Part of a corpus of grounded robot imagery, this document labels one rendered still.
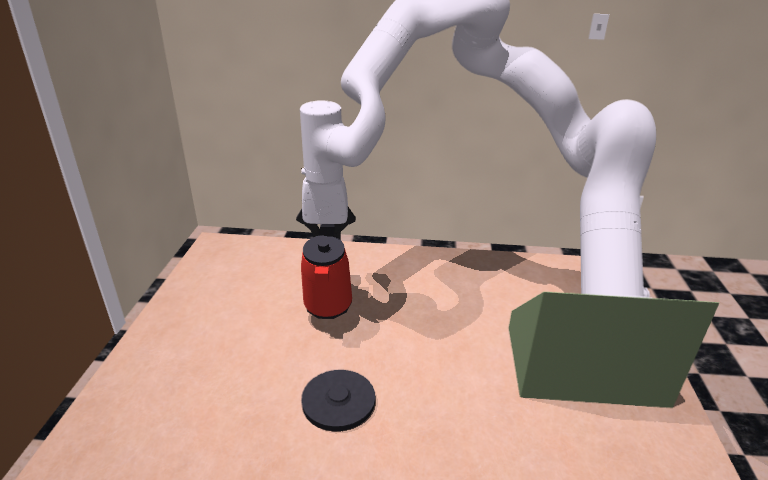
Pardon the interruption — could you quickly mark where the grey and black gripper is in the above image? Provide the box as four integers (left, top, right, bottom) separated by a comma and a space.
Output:
296, 177, 356, 240

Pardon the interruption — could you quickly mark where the red electric kettle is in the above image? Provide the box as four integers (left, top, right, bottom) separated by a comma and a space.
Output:
301, 224, 352, 319

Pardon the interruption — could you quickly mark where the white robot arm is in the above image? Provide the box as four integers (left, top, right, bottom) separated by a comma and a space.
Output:
300, 0, 656, 298

